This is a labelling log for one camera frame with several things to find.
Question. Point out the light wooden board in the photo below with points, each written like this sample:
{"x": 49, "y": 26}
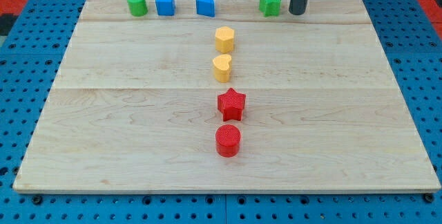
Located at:
{"x": 134, "y": 109}

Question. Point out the blue cube block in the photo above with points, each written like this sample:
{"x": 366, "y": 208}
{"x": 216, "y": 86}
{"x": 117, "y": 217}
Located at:
{"x": 165, "y": 7}

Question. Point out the blue triangle block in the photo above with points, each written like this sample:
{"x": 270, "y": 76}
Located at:
{"x": 205, "y": 7}

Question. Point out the green star block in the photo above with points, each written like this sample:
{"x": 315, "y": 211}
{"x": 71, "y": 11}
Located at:
{"x": 269, "y": 7}

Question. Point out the green cylinder block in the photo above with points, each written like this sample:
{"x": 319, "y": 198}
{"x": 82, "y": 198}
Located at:
{"x": 137, "y": 8}

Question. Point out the red star block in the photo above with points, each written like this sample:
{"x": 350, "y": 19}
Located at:
{"x": 231, "y": 105}

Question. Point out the red cylinder block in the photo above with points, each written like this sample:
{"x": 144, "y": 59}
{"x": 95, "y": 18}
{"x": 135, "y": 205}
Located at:
{"x": 227, "y": 140}

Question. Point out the yellow pentagon block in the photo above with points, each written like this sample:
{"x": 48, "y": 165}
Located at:
{"x": 224, "y": 39}

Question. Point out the yellow heart block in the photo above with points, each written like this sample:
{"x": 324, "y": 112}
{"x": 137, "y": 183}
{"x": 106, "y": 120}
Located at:
{"x": 222, "y": 67}

